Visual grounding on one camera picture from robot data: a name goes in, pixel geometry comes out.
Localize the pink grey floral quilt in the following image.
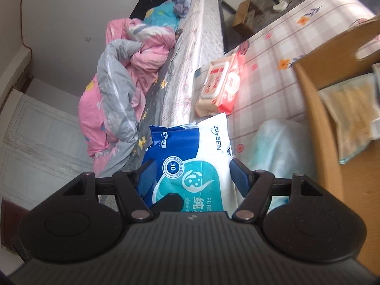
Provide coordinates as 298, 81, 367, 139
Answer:
78, 18, 179, 159

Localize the blue white wipes pack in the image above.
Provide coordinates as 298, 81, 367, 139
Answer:
139, 112, 238, 214

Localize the dark red cabinet base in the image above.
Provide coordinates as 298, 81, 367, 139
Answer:
0, 197, 32, 248

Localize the white plastic bag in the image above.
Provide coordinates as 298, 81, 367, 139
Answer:
237, 118, 319, 191

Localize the teal pillow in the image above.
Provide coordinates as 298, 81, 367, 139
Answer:
143, 1, 182, 34

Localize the white panelled wardrobe door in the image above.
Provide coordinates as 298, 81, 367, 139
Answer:
0, 88, 96, 212

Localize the dark grey floral bedsheet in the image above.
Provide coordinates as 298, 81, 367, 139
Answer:
93, 47, 181, 179

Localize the small open cardboard box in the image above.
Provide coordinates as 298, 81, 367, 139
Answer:
232, 0, 264, 38

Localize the red pink wipes pack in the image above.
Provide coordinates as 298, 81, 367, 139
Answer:
194, 53, 246, 118

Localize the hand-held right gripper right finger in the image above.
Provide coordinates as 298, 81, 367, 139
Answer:
230, 159, 324, 222

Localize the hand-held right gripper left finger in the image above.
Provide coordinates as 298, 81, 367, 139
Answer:
62, 159, 158, 222

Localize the large brown cardboard box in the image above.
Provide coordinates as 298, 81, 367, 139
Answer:
293, 15, 380, 214

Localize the plaid floral mat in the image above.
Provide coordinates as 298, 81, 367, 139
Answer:
190, 0, 377, 162

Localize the white teal pouch pack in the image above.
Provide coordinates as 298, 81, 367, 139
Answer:
319, 74, 380, 166

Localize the white quilted mattress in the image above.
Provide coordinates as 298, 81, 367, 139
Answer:
154, 0, 225, 127

